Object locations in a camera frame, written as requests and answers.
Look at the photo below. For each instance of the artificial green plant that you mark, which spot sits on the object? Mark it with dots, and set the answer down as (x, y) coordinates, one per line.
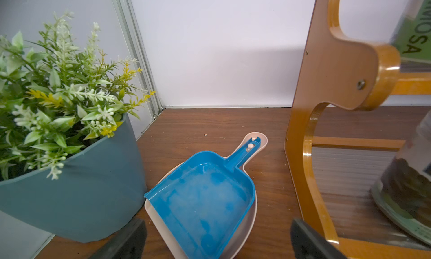
(58, 99)

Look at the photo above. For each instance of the white lid jar bottom shelf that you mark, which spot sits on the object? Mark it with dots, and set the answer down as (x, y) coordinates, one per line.
(403, 191)

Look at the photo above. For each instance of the left corner aluminium profile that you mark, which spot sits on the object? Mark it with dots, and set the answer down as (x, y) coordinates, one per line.
(130, 29)

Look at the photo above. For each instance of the mimosa leaf label seed jar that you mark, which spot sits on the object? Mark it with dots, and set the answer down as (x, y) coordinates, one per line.
(412, 37)

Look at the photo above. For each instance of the blue plastic dustpan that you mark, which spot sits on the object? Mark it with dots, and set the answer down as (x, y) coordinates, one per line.
(205, 198)

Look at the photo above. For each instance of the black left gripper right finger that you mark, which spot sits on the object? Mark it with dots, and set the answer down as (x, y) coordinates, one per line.
(309, 244)

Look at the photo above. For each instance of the wooden three-tier shelf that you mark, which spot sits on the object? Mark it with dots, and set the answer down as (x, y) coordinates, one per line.
(352, 75)

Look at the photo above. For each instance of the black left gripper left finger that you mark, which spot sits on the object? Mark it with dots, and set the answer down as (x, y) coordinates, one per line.
(128, 243)

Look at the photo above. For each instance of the teal plant pot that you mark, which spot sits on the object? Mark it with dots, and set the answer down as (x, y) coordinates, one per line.
(98, 192)

